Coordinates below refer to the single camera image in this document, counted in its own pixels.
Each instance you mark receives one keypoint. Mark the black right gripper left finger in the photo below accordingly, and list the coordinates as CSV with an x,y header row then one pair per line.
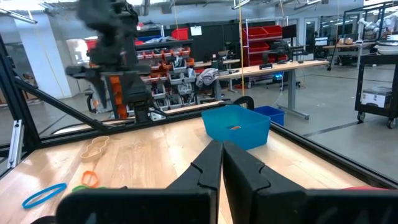
x,y
192,202

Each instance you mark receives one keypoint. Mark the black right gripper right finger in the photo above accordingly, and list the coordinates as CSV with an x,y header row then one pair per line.
x,y
255,199

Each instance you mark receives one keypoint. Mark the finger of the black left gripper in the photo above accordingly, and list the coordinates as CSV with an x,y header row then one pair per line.
x,y
99,93
138,90

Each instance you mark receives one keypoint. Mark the cream rubber band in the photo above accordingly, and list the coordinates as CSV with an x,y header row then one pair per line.
x,y
85,155

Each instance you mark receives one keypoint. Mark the orange rubber band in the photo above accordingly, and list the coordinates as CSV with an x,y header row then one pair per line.
x,y
235,127
83,180

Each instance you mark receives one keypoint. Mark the green rubber band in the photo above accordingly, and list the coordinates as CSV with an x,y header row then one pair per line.
x,y
77,188

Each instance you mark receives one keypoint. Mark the long blue rubber band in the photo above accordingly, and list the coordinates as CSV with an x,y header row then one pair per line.
x,y
24,203

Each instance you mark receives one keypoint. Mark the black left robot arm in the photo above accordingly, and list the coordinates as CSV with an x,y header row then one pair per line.
x,y
109,31

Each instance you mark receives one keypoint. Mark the teal blue plastic bin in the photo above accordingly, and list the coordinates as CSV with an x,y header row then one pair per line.
x,y
236,137

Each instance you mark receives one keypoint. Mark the red storage bin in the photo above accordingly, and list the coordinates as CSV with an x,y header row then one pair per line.
x,y
180,34

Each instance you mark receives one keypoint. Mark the dark blue floor bin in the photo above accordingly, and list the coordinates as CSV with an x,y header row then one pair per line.
x,y
272,115

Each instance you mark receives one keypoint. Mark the rack of small parts bins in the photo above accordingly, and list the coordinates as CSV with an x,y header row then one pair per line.
x,y
174,77

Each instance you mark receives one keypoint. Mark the grey cloth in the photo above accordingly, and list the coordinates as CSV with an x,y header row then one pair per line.
x,y
207,77

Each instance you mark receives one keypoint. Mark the white paper sign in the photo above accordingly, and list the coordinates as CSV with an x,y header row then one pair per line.
x,y
196,30

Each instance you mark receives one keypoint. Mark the wooden top grey workbench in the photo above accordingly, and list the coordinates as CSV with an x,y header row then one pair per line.
x,y
273,69

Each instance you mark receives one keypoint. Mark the shelf of red bins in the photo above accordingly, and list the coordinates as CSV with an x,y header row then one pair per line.
x,y
258,32

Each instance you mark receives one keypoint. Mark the white box with label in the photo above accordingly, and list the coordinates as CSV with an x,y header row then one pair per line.
x,y
376,98

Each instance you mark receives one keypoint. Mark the black wheeled cart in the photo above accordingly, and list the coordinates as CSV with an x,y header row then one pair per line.
x,y
360,77

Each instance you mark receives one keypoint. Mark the black monitor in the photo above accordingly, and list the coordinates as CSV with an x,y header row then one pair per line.
x,y
289,31

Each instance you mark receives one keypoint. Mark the black aluminium table frame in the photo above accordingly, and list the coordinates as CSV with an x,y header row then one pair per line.
x,y
77,118

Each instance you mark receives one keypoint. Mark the silver frame bracket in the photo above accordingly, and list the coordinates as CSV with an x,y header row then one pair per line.
x,y
15,143

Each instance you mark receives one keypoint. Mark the black arched frame bracket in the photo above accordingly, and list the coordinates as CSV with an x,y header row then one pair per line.
x,y
245,99

